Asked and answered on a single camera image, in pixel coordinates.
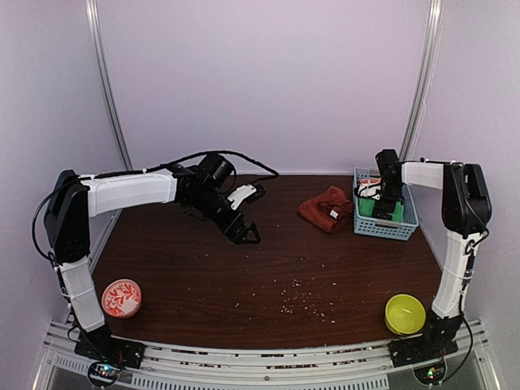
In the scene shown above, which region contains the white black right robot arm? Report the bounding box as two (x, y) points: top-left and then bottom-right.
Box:
(375, 149), (492, 359)

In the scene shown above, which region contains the green microfibre towel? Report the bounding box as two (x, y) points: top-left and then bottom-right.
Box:
(357, 197), (404, 223)

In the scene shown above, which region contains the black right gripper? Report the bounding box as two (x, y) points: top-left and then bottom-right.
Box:
(373, 176), (403, 220)

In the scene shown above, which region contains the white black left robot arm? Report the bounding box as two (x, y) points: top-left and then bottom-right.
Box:
(31, 150), (265, 361)

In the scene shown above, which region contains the right aluminium frame post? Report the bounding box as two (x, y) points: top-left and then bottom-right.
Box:
(399, 0), (444, 161)

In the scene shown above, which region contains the orange white patterned cloth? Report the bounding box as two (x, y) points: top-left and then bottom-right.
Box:
(358, 177), (381, 186)

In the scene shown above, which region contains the aluminium front rail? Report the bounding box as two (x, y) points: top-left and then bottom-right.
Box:
(28, 321), (504, 389)

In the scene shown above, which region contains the dark red towel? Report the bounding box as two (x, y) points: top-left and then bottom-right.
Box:
(297, 185), (354, 233)

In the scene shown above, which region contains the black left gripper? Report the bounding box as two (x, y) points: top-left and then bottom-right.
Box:
(188, 188), (261, 245)

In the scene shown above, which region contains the light blue perforated basket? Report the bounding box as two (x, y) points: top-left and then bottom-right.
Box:
(353, 167), (418, 241)

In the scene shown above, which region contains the aluminium frame post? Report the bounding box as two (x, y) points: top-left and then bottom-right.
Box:
(399, 0), (444, 161)
(84, 0), (137, 171)

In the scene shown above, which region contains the yellow-green bowl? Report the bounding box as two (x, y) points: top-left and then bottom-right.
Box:
(384, 294), (426, 336)

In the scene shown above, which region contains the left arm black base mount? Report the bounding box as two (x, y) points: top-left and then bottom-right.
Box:
(74, 327), (145, 369)

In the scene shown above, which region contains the left aluminium frame post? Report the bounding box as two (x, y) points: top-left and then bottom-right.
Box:
(84, 0), (137, 171)

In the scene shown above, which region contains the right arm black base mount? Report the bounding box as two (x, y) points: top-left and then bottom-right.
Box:
(388, 327), (458, 367)

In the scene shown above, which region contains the red white patterned plate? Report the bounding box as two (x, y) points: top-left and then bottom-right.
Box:
(102, 279), (142, 319)

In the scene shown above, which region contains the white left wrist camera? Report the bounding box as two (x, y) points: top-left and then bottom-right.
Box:
(227, 184), (266, 210)

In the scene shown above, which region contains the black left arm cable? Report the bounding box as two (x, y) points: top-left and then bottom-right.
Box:
(32, 149), (280, 265)

